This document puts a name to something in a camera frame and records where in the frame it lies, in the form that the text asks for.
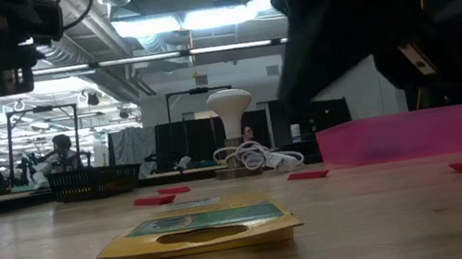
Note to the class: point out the black metal frame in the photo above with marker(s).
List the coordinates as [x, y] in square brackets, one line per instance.
[42, 109]
[198, 90]

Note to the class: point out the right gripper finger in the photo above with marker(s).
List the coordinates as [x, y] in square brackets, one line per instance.
[434, 53]

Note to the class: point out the white canister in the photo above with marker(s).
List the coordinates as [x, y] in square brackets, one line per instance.
[295, 133]

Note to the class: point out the person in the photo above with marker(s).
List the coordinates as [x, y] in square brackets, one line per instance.
[248, 133]
[60, 144]

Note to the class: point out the gray hanging cloth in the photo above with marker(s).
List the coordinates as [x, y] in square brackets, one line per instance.
[132, 146]

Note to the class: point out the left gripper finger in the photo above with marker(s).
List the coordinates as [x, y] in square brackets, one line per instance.
[7, 82]

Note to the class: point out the white bulb lamp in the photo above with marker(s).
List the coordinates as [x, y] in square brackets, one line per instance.
[230, 106]

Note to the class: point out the yellow crayon box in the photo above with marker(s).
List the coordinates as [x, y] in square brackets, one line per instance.
[204, 221]

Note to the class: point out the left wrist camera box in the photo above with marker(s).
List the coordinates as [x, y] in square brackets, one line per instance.
[48, 19]

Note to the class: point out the long ceiling light bar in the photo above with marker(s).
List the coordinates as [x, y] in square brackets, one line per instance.
[139, 58]

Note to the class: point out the pink plastic bin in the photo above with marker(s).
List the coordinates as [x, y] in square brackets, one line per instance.
[397, 137]

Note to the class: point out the black partition screen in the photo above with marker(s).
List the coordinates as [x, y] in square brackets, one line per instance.
[186, 141]

